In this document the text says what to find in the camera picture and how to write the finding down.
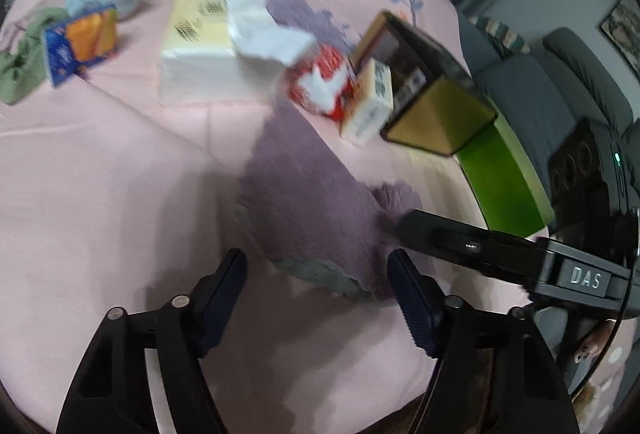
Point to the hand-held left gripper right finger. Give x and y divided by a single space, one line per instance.
415 309

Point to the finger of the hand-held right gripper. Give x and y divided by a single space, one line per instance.
465 246

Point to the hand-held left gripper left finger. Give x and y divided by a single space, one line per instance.
225 299

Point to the green box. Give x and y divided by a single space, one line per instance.
500 174

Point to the purple fuzzy cloth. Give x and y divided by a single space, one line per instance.
310 194

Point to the small cream tissue packet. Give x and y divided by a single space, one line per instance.
367 109

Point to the red and white packet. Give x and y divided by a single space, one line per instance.
320 84

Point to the blue and orange tissue packet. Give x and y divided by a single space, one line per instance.
85 39

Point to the purple mesh bath pouf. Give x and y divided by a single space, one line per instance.
295 4

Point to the green cloth scrunchie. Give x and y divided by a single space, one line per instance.
20 69

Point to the person's right hand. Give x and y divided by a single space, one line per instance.
592 341

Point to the grey sofa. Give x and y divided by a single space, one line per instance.
525 84

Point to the striped pillow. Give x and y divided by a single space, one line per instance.
505 34

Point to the black and gold tea tin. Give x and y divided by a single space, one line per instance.
425 64

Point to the large yellow tissue pack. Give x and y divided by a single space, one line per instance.
195 59

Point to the white loose tissue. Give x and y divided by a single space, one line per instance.
260 34

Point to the framed landscape wall picture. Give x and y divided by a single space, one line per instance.
625 29

